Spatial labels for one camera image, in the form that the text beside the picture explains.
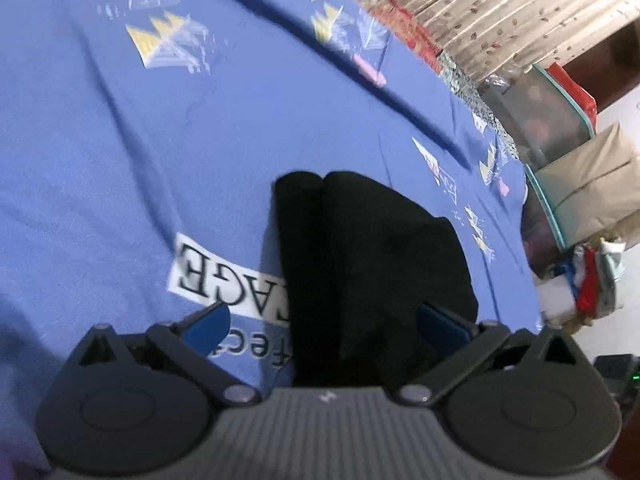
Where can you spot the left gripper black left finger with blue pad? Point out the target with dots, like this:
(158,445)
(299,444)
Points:
(127,404)

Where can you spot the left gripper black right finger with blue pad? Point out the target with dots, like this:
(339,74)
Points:
(524,403)

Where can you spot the black pants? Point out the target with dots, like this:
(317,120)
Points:
(360,263)

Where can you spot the pile of colourful clothes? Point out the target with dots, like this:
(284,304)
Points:
(590,266)

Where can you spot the beige fabric bag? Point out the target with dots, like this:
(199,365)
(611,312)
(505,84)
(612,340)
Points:
(593,191)

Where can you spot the clear teal-rimmed storage bin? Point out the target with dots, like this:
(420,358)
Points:
(545,123)

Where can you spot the blue patterned bedsheet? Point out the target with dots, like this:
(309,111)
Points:
(140,140)

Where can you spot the leaf patterned curtain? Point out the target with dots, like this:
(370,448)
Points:
(483,36)

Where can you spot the red floral quilt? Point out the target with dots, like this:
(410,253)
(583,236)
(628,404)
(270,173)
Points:
(406,27)

